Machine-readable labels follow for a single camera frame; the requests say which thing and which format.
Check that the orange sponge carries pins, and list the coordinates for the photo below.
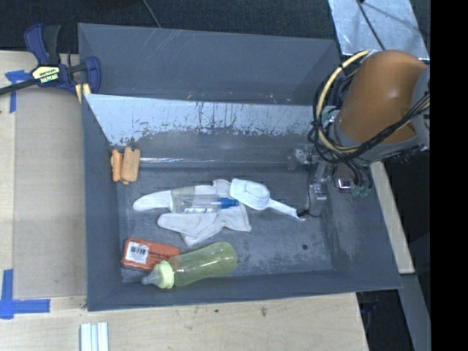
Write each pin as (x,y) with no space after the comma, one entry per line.
(126,165)

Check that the white cloth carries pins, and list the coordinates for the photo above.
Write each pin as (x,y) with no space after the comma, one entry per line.
(204,225)

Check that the pale wood board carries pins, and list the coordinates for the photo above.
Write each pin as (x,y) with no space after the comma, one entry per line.
(49,196)

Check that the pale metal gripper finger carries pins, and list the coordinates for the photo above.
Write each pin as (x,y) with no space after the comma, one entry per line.
(300,156)
(318,200)

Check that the clear bottle with blue cap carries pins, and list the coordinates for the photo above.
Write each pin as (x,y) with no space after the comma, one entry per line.
(197,203)

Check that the yellow-green baby bottle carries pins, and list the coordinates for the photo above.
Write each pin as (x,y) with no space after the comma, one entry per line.
(204,263)

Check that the grey metal bin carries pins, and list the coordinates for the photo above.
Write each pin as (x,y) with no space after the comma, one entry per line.
(219,64)

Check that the orange packet with barcode label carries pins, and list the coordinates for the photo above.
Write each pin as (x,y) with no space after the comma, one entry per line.
(146,254)

